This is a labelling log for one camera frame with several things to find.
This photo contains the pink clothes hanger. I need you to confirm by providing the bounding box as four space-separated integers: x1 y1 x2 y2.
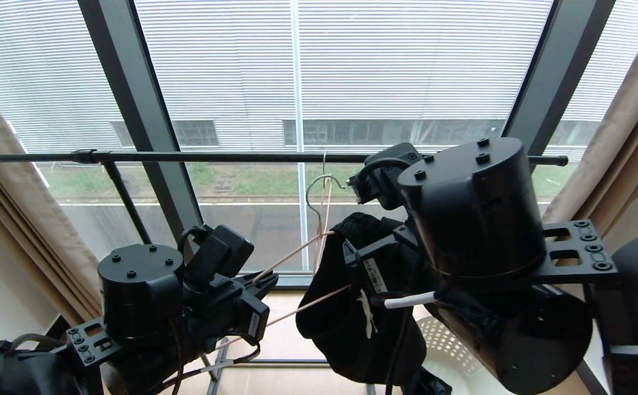
209 174 353 355
312 150 335 276

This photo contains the black clothes rack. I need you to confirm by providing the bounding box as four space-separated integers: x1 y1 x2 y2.
0 149 569 395

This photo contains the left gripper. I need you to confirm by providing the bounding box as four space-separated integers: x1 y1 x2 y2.
184 277 271 347

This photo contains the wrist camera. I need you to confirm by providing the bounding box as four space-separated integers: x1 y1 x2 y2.
348 143 425 211
179 224 255 289

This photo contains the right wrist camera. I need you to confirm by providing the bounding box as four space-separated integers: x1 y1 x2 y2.
348 143 425 211

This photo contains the white laundry basket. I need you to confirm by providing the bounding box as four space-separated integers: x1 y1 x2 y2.
415 315 490 395

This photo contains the black garment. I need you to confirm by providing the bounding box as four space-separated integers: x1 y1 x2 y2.
417 369 454 395
296 212 430 395

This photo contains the beige curtain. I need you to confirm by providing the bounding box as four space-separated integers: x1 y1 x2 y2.
0 66 105 325
541 0 638 236

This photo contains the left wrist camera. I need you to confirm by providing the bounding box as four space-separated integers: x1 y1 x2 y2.
179 224 255 289

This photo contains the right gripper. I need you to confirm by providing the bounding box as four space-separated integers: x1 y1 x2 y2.
342 222 427 300

